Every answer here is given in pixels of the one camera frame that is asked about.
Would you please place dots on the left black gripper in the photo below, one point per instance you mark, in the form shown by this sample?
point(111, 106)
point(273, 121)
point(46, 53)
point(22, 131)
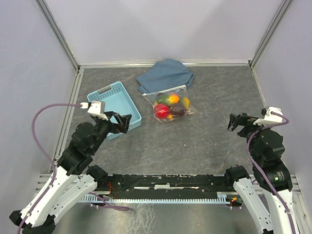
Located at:
point(123, 121)

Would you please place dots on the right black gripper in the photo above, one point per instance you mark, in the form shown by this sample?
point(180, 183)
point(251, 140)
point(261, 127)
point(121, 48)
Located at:
point(242, 119)

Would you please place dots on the clear zip top bag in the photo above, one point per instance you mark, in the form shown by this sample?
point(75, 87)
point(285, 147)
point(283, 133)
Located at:
point(181, 91)

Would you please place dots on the green orange mango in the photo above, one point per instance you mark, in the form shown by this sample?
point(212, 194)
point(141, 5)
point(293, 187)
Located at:
point(168, 99)

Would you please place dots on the dark red apple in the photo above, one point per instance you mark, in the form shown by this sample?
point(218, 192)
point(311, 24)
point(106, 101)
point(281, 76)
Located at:
point(177, 110)

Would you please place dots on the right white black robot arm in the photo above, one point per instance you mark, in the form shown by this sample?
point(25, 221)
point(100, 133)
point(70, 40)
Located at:
point(264, 148)

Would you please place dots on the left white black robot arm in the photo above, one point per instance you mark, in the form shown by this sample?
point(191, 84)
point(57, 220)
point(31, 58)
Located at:
point(73, 177)

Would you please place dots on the light blue plastic basket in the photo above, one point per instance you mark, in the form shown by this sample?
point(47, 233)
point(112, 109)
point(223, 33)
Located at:
point(117, 99)

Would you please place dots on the blue folded cloth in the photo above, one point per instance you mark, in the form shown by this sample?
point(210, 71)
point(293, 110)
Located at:
point(163, 75)

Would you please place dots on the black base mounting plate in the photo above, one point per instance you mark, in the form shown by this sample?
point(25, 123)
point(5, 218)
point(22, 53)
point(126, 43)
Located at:
point(157, 187)

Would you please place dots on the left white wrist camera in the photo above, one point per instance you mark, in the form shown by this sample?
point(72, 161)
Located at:
point(95, 108)

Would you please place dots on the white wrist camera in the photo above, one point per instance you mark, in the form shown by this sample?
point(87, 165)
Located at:
point(95, 108)
point(268, 118)

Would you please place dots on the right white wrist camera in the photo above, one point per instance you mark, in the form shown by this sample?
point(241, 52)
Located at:
point(268, 118)

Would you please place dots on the aluminium frame profiles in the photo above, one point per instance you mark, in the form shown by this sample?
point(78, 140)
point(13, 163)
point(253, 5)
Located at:
point(304, 221)

